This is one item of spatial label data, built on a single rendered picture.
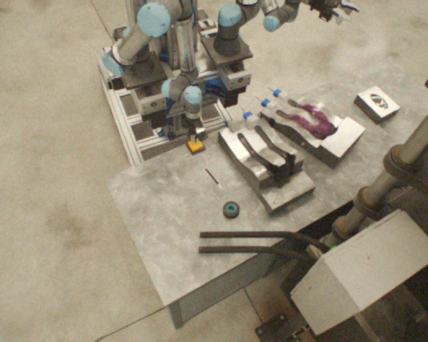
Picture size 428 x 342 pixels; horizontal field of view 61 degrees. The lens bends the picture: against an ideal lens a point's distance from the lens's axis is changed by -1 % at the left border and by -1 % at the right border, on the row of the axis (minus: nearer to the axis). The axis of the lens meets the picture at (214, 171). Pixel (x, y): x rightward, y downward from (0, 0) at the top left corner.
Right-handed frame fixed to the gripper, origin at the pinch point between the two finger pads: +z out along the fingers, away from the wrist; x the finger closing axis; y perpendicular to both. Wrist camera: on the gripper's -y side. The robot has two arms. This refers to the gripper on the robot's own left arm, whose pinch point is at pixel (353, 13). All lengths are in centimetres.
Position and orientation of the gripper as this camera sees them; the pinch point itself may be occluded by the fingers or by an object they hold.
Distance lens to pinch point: 180.5
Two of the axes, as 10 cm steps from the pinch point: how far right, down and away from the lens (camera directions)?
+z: 7.5, 5.7, -3.2
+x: -6.6, 6.9, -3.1
